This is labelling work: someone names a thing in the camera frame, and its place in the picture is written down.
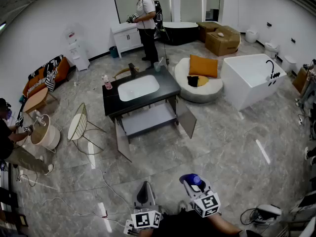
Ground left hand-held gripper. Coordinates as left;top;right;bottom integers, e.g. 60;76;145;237
130;181;162;230

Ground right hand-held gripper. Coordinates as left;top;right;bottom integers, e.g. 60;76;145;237
182;178;221;219

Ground blue bottle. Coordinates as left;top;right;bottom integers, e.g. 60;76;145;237
179;173;202;186

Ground pink lotion bottle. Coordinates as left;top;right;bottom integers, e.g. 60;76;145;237
101;74;113;90

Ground person's right forearm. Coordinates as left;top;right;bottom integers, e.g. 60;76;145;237
207;212;244;237

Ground white sink basin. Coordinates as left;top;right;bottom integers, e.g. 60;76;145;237
118;75;160;102

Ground white power strip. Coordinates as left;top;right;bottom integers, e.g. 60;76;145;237
123;219;136;236

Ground person's black trousers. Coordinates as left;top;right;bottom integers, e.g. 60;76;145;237
138;210;247;237

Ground grey cabinet door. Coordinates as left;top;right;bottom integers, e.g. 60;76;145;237
174;95;198;140
115;118;133;163

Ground person's black sleeve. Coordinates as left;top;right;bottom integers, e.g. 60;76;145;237
238;230;262;237

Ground white round floor seat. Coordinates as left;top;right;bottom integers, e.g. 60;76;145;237
174;57;224;103

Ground black stone vanity top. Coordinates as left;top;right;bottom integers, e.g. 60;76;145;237
102;67;182;117

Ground white square bathtub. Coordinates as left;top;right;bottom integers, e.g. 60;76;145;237
220;53;288;112

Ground yellow round cushion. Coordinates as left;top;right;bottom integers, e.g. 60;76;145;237
187;75;209;87

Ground black cloth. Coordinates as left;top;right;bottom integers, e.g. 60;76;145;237
187;75;200;88

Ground round white side table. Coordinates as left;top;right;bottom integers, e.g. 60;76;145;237
30;114;62;154

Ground orange cushion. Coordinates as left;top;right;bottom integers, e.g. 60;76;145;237
189;54;219;79

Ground wooden curved-back chair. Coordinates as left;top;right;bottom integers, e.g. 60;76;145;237
113;67;140;80

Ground black bathtub faucet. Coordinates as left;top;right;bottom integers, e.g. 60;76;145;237
265;59;281;81

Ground large cardboard box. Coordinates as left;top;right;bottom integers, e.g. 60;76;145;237
204;25;241;57

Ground wooden coffee table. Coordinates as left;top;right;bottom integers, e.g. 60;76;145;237
22;87;60;116

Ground black and white striped cushion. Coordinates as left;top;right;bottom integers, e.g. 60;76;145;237
44;69;57;92

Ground orange sofa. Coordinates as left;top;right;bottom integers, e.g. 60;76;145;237
22;54;72;98

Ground white toilet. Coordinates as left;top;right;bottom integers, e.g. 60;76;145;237
245;28;259;43
281;55;297;74
264;40;279;59

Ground black bathtub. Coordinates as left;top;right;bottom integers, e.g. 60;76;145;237
160;21;199;46

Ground small cardboard box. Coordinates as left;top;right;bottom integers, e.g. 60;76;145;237
197;21;223;43

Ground white vanity cabinet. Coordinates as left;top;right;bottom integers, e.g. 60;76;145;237
110;22;144;59

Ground white water dispenser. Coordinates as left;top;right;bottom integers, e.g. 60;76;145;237
64;23;91;71

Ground black and white striped throw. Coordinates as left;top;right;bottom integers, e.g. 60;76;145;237
27;55;64;81

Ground gold wire chair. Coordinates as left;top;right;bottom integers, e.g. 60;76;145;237
67;102;107;156

